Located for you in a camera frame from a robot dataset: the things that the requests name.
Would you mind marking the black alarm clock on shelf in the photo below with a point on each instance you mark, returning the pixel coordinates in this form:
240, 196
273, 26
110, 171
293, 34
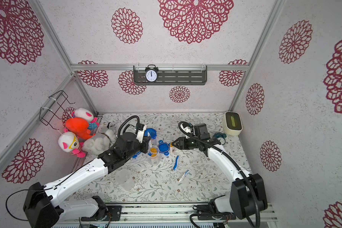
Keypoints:
151, 73

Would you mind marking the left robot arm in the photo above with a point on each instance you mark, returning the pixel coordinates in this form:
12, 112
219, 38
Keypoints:
45, 205

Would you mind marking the white pink plush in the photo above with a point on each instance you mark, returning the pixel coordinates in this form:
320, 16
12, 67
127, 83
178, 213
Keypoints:
70, 143
84, 114

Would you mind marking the cream box with green window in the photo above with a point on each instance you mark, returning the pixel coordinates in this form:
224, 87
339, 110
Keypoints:
232, 124

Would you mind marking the red plush toy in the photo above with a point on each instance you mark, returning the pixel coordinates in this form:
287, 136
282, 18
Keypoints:
79, 127

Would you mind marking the blue container lid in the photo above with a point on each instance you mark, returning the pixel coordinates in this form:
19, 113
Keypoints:
136, 155

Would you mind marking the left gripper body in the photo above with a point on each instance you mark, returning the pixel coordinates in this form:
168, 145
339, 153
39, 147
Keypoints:
142, 147

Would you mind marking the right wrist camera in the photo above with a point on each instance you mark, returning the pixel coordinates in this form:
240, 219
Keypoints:
188, 128

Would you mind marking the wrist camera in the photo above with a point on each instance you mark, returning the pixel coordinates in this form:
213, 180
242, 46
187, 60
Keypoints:
188, 128
140, 132

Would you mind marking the grey wall shelf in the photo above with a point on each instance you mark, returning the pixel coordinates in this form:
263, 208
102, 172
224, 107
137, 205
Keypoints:
172, 77

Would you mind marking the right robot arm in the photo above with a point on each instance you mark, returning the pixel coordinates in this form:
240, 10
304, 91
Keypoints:
247, 198

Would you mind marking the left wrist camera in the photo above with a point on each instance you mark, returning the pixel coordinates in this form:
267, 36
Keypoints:
140, 132

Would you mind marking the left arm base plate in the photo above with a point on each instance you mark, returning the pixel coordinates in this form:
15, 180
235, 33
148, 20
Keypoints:
112, 213

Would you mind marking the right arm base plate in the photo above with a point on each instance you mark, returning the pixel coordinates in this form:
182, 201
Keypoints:
208, 212

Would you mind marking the clear plastic container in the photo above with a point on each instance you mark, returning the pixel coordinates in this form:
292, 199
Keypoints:
153, 141
150, 156
125, 180

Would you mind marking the white small plush dog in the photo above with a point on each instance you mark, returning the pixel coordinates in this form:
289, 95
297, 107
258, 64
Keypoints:
100, 142

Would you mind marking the black wire basket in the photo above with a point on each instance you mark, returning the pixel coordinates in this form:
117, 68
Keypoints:
57, 101

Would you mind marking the upper white pink plush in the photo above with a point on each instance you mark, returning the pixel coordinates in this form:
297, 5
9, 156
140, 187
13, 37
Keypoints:
84, 114

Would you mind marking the wrapped toothbrush lower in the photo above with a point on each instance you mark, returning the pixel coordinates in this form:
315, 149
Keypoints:
184, 175

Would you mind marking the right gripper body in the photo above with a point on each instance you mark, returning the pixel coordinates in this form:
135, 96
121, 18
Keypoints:
183, 143

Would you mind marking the lower white pink plush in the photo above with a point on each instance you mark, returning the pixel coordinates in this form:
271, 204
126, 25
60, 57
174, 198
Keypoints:
70, 143

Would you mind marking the teal alarm clock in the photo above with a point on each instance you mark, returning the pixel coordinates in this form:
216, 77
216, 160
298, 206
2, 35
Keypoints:
220, 135

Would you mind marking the blue toothbrush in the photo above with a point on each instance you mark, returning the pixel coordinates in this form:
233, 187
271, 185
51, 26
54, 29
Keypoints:
176, 163

